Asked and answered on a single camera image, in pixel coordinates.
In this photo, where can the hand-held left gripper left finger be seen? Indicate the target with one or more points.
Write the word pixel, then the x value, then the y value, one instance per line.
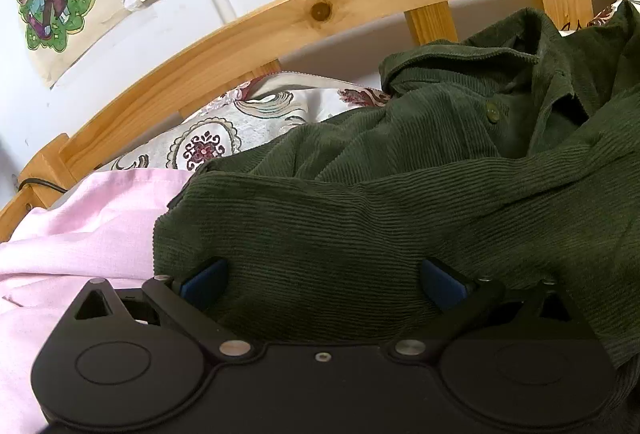
pixel 205 283

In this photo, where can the wooden bed frame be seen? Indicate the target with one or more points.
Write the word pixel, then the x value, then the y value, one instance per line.
pixel 250 34

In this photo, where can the pink bed sheet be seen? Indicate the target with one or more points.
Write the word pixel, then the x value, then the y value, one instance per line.
pixel 75 234

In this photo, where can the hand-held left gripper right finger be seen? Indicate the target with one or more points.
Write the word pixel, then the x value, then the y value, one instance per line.
pixel 442 285

